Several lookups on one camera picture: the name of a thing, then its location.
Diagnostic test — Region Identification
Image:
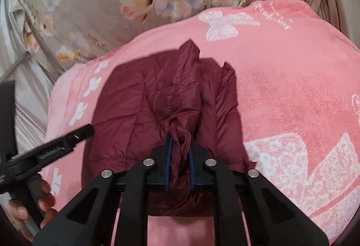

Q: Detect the person's left hand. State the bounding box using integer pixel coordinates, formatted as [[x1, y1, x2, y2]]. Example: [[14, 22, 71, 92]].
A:
[[6, 174, 57, 241]]

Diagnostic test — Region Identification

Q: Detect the silver satin curtain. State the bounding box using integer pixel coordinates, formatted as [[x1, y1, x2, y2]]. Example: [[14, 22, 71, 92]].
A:
[[1, 0, 54, 153]]

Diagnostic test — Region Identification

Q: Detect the maroon puffer jacket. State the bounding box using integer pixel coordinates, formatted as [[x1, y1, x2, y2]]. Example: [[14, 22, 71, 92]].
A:
[[81, 41, 254, 217]]

